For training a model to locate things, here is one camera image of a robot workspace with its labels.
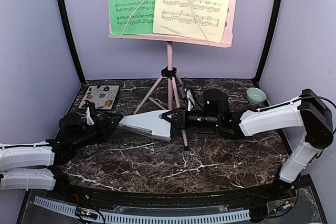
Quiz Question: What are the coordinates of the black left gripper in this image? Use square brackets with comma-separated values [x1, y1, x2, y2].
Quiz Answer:
[70, 112, 123, 152]

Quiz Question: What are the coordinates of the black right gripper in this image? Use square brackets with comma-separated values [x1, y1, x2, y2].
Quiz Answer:
[162, 106, 221, 130]

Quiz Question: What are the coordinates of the white metronome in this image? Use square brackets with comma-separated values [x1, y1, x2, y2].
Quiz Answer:
[119, 110, 171, 143]

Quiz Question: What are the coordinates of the pink music stand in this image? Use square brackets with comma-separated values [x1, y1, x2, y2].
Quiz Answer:
[106, 0, 239, 152]

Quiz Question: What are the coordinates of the yellow paper sheet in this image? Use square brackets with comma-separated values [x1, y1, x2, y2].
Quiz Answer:
[153, 0, 230, 43]

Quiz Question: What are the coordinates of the green paper sheet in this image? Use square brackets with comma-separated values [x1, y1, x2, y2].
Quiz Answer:
[106, 0, 174, 36]

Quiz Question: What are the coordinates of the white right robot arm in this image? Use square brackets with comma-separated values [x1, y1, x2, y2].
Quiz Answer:
[160, 89, 335, 200]

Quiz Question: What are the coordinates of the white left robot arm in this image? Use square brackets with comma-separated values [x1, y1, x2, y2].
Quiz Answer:
[1, 113, 123, 201]

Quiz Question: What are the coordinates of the floral patterned coaster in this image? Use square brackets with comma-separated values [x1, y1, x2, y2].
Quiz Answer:
[78, 85, 119, 110]

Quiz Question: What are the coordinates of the pale green bowl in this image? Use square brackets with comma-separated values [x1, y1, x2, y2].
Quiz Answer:
[246, 88, 267, 105]

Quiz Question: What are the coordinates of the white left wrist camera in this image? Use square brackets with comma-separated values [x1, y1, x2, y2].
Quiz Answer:
[85, 101, 96, 126]

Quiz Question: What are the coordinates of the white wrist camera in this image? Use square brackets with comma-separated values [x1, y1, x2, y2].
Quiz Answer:
[177, 84, 196, 111]
[85, 101, 96, 126]

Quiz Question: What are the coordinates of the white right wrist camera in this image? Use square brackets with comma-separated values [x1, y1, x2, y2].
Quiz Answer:
[177, 84, 196, 111]

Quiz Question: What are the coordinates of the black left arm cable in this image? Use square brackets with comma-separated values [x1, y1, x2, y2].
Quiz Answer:
[47, 119, 106, 159]

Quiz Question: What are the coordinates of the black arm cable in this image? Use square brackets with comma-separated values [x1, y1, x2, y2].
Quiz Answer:
[251, 95, 336, 162]
[47, 119, 106, 159]

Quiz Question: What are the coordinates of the black front rail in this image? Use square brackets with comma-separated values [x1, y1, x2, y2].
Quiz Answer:
[23, 182, 299, 210]

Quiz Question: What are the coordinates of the grey cable duct strip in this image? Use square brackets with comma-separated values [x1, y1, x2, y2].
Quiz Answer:
[33, 196, 250, 223]

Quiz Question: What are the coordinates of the black left frame post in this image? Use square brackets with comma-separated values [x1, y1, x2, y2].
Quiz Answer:
[57, 0, 86, 85]

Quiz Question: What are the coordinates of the black frame post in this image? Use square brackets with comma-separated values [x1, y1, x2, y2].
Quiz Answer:
[57, 0, 86, 85]
[252, 0, 281, 87]

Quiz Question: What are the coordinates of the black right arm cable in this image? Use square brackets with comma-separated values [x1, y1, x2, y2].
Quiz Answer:
[251, 95, 336, 162]

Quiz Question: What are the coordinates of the black right frame post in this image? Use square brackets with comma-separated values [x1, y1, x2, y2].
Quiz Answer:
[252, 0, 281, 87]

